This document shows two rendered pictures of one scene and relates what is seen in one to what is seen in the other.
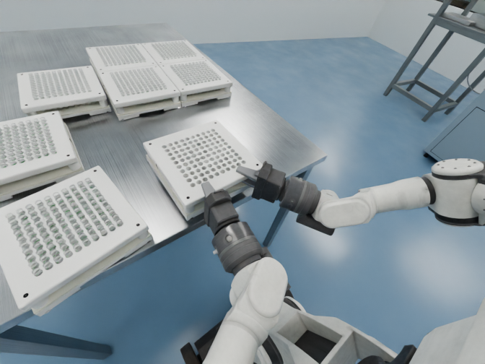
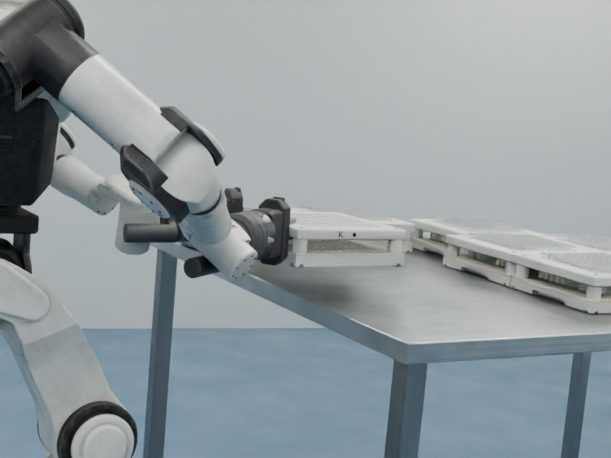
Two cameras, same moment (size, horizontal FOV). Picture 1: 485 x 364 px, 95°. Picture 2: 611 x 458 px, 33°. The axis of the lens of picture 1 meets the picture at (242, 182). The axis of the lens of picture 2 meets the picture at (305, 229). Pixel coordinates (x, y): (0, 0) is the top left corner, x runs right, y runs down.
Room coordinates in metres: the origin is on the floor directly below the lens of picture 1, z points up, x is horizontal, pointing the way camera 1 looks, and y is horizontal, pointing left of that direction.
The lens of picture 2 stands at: (0.93, -1.86, 1.23)
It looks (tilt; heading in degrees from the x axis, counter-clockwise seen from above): 8 degrees down; 105
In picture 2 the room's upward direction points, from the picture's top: 5 degrees clockwise
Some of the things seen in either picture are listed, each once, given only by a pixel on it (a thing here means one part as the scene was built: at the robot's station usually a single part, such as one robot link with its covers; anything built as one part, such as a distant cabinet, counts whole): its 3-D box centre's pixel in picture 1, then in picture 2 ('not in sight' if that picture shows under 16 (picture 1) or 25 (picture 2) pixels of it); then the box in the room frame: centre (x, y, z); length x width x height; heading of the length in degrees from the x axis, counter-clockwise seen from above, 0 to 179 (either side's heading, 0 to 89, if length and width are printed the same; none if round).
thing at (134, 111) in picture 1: (141, 95); (519, 269); (0.81, 0.49, 0.88); 0.24 x 0.24 x 0.02; 42
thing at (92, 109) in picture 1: (68, 98); (475, 250); (0.69, 0.72, 0.88); 0.24 x 0.24 x 0.02; 42
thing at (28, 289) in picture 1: (68, 223); not in sight; (0.19, 0.36, 0.93); 0.25 x 0.24 x 0.02; 145
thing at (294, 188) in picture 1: (278, 187); (261, 233); (0.39, -0.10, 0.97); 0.12 x 0.10 x 0.13; 78
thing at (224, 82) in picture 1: (195, 75); (598, 269); (0.98, 0.31, 0.93); 0.25 x 0.24 x 0.02; 132
